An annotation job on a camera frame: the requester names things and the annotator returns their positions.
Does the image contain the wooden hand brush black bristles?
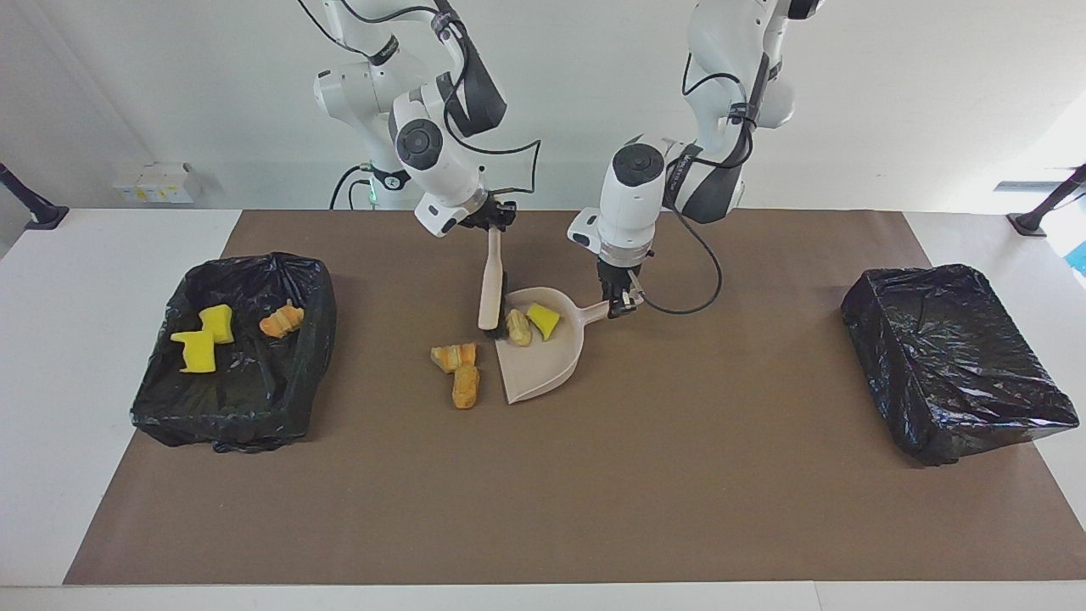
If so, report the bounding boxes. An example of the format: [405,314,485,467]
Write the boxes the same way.
[478,226,511,340]

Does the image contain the small yellow sponge piece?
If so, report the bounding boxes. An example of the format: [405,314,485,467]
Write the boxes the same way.
[526,303,562,342]

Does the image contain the beige plastic dustpan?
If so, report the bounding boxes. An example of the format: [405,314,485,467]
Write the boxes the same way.
[495,287,613,405]

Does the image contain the orange striped croissant piece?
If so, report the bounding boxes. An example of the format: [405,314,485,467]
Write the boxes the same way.
[430,342,479,374]

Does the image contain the brown bread roll piece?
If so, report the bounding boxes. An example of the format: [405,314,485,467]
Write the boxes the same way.
[451,365,481,410]

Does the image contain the pale and orange croissant piece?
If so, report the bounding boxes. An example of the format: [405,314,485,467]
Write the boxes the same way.
[259,300,305,339]

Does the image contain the bin lined black bag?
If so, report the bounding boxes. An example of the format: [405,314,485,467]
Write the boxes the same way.
[841,264,1081,468]
[130,251,338,454]

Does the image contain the brown paper table mat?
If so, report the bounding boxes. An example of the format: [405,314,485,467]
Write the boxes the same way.
[64,210,1086,586]

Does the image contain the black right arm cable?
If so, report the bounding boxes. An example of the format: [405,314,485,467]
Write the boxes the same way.
[297,0,542,198]

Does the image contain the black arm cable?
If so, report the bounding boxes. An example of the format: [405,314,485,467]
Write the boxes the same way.
[297,0,542,198]
[632,51,769,316]

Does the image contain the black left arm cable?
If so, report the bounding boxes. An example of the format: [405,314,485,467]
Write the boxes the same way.
[632,51,769,316]

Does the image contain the black right base cable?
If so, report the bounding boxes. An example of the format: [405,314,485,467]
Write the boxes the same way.
[329,164,374,210]

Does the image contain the white wall box cluster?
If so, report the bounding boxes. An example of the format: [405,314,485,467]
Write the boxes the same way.
[113,161,203,205]

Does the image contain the black camera stand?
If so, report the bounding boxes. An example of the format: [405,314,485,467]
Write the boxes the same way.
[1006,163,1086,237]
[0,161,70,230]

